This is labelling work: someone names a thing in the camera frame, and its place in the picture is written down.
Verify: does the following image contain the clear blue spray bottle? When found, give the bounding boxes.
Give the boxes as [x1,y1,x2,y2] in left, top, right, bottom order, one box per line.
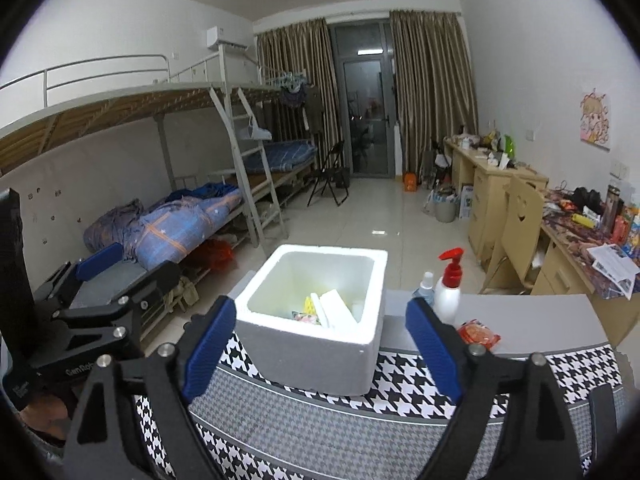
[412,271,436,306]

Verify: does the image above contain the white foam box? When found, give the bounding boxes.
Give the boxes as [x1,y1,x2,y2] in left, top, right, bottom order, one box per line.
[234,244,388,397]

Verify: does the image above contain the dark hanging clothes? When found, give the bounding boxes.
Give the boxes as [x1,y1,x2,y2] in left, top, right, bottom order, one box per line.
[280,80,323,131]

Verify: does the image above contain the brown curtain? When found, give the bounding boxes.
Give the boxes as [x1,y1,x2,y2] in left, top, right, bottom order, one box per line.
[256,17,346,196]
[390,9,478,176]

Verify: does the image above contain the wooden desk with printed cover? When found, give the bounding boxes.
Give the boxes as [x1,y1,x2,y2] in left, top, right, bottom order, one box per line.
[532,190,640,347]

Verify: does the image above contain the person's left hand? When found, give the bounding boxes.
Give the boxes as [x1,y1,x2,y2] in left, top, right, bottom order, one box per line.
[20,392,69,445]

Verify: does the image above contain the beige cloth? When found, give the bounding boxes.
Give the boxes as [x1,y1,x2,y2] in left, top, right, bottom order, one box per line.
[170,275,201,311]

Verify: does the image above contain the black bag on desk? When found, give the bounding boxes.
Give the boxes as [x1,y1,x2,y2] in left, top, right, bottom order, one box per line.
[570,186,603,213]

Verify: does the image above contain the black folding chair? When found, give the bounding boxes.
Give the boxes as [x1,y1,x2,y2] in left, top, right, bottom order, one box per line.
[306,141,351,206]

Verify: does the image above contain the row of toiletry bottles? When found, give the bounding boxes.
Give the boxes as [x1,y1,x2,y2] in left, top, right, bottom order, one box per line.
[602,184,640,256]

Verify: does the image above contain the houndstooth table mat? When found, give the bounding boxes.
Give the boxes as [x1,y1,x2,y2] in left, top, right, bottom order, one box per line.
[135,332,632,480]

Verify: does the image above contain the plain wooden desk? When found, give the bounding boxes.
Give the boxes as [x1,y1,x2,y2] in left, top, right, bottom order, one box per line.
[444,139,548,267]

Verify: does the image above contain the red cloth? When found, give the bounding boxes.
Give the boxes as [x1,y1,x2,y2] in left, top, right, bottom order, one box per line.
[192,240,236,276]

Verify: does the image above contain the white red-pump lotion bottle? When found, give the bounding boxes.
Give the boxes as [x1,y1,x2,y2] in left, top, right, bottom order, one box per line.
[434,247,465,326]

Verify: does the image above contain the black phone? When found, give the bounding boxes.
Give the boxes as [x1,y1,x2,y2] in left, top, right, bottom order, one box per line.
[587,385,619,478]

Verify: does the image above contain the wooden chair with smiley cutout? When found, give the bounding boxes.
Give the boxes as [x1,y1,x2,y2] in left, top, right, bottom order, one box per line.
[480,175,546,295]

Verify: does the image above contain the red snack packet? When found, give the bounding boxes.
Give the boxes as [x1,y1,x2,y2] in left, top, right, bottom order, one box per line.
[456,320,501,348]

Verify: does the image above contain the blue bed mattress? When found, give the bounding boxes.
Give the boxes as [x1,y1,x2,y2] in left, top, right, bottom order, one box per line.
[250,140,318,171]

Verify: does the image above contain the white air conditioner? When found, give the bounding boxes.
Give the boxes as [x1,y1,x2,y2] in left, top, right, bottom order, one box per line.
[207,26,249,51]

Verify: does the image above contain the printed paper sheets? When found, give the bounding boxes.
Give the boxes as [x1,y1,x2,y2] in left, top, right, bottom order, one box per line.
[585,242,640,300]

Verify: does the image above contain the grey bucket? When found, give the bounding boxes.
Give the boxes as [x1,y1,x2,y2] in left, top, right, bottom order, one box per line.
[432,187,461,223]

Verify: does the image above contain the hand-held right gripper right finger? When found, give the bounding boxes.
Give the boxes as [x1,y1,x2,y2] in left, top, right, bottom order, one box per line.
[404,297,586,480]

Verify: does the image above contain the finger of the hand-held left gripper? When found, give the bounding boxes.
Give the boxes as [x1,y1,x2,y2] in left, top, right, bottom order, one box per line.
[55,260,182,356]
[34,242,125,314]

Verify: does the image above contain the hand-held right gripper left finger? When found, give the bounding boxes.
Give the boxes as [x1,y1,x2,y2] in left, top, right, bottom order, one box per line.
[62,296,238,480]

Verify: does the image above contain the blue checked quilt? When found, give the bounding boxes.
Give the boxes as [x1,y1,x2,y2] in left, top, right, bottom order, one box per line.
[82,182,243,269]

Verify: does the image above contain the white bed ladder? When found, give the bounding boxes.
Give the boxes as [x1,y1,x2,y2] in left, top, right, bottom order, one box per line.
[210,85,289,249]

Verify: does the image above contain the white metal bunk bed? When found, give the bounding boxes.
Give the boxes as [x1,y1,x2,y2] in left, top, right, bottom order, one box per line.
[0,52,321,361]

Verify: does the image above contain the glass balcony door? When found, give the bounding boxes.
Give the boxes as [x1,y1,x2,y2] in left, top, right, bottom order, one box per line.
[330,20,401,178]

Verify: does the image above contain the cartoon wall poster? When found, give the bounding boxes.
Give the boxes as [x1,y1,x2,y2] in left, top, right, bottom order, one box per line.
[579,89,612,151]

